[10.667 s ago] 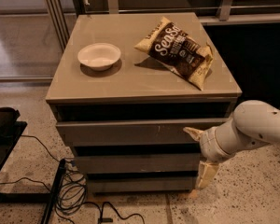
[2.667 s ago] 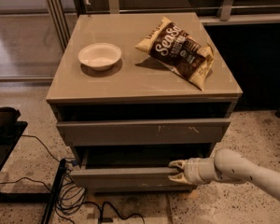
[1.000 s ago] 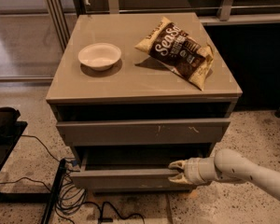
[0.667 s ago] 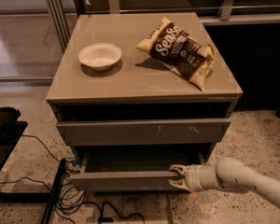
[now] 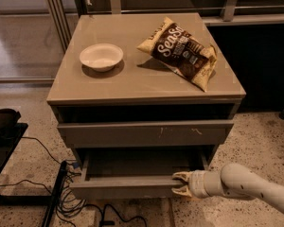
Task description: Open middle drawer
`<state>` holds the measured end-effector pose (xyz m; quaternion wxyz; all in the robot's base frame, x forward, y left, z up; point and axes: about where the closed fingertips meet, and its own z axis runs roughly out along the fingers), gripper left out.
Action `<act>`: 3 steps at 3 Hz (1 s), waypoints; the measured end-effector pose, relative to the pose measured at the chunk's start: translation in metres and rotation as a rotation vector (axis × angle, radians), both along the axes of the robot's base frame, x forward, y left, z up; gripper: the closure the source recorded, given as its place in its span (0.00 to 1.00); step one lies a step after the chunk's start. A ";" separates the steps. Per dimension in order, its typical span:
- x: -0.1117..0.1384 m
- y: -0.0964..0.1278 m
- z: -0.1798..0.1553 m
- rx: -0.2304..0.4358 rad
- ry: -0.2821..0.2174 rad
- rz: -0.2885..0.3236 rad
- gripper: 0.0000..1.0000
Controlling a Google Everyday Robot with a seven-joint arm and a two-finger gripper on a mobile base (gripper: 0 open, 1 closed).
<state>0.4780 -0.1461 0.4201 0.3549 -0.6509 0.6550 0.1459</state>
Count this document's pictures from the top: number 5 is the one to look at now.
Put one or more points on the grey top drawer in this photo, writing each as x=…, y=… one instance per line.
x=145, y=134

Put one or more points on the grey drawer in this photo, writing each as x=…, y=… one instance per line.
x=135, y=174
x=145, y=134

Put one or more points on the white paper bowl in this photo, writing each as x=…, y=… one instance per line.
x=101, y=57

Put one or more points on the metal railing frame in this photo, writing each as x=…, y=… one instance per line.
x=215, y=12

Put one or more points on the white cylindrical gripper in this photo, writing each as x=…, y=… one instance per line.
x=196, y=183

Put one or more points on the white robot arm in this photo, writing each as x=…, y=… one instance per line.
x=233, y=181

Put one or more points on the brown yellow chip bag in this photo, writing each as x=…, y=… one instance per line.
x=179, y=51

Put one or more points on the dark object on stand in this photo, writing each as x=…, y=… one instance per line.
x=8, y=120

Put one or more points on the grey three-drawer cabinet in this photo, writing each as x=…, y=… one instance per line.
x=139, y=88

